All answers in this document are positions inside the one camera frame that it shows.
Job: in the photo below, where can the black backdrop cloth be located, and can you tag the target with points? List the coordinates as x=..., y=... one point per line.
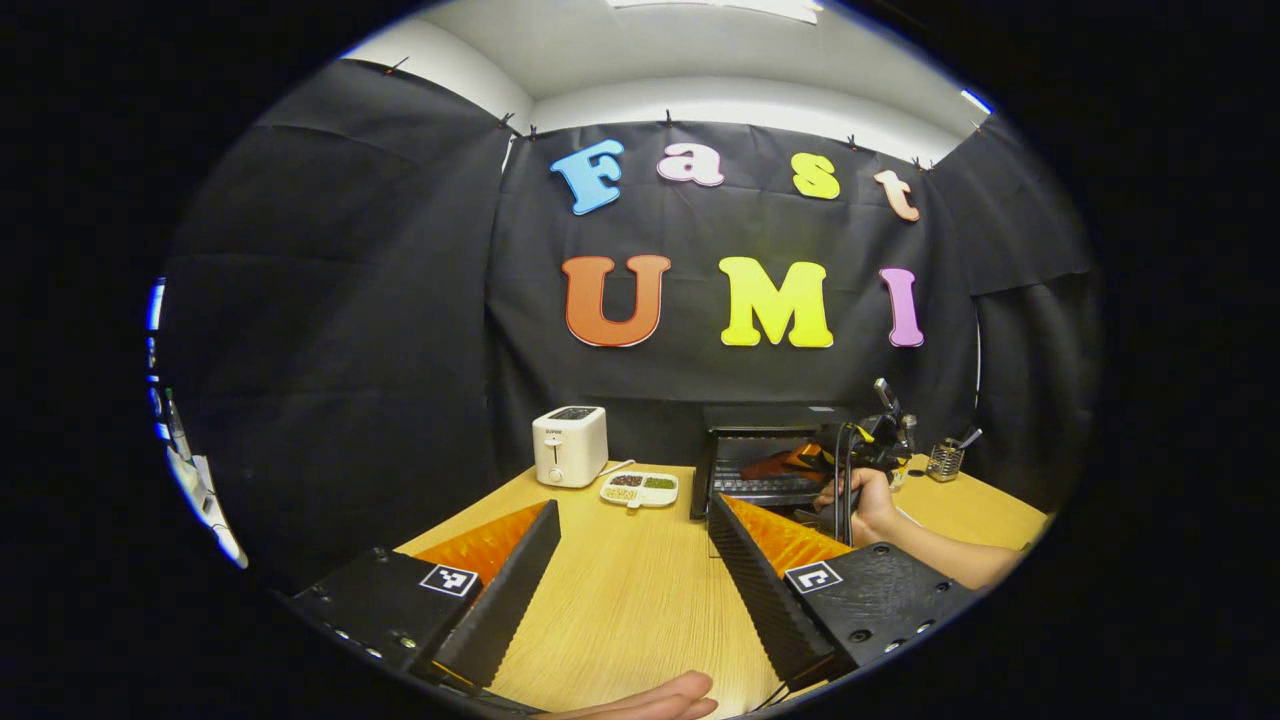
x=350, y=350

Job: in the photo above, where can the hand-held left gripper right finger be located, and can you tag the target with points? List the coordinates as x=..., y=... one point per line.
x=760, y=600

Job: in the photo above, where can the large ceiling light panel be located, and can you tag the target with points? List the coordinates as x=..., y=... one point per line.
x=720, y=8

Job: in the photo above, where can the small ceiling light panel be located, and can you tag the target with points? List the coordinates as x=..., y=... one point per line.
x=977, y=101

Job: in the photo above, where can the white toaster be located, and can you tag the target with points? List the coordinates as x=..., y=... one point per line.
x=570, y=445

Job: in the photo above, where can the metal spoon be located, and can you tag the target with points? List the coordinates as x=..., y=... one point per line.
x=968, y=438

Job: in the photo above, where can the black electric oven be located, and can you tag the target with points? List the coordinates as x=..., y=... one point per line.
x=770, y=417

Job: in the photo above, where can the clear glass cup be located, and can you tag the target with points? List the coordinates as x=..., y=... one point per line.
x=944, y=463

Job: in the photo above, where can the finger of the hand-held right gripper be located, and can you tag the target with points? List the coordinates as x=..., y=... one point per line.
x=810, y=456

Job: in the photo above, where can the white divided seasoning dish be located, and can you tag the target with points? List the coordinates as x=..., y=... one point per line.
x=640, y=490

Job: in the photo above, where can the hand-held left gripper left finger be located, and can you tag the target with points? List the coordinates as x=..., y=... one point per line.
x=510, y=590

